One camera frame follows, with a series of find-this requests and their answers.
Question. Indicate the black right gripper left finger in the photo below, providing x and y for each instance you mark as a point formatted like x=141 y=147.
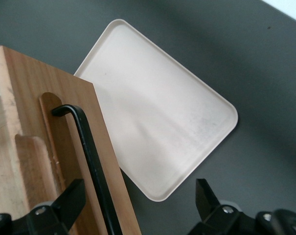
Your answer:
x=54 y=218

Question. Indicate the wooden drawer with small knob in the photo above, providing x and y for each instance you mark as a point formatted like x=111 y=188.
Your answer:
x=28 y=102

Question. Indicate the beige plastic tray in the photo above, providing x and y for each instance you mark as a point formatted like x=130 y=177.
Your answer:
x=162 y=110

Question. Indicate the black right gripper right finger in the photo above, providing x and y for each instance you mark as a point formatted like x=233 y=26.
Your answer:
x=218 y=220

